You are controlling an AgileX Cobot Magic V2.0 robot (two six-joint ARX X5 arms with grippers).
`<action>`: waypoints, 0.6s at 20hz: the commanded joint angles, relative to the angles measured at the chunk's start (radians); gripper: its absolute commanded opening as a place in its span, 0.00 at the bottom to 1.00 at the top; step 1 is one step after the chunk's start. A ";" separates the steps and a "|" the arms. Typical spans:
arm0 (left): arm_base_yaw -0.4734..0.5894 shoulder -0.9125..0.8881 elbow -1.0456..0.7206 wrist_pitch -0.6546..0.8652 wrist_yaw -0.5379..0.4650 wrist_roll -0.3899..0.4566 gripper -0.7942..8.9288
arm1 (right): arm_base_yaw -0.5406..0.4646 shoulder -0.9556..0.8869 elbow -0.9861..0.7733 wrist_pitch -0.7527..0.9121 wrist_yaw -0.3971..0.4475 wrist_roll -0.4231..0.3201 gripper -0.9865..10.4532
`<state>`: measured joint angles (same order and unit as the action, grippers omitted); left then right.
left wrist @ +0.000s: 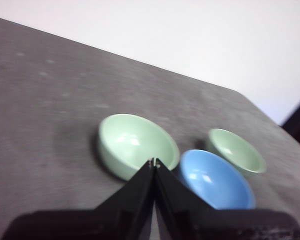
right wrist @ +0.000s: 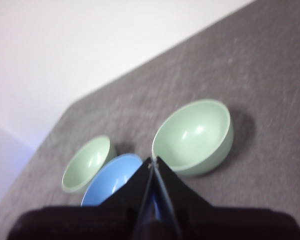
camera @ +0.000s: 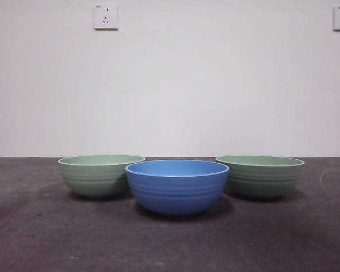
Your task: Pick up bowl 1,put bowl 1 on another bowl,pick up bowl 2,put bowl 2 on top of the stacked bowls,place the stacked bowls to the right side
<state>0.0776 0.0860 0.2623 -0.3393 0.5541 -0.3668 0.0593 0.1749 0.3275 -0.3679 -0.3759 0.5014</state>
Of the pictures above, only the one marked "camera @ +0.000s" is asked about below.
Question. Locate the green ribbed bowl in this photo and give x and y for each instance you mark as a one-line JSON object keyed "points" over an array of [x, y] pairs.
{"points": [[266, 181], [90, 178]]}

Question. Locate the blue ribbed bowl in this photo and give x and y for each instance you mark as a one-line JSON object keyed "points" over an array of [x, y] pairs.
{"points": [[177, 190]]}

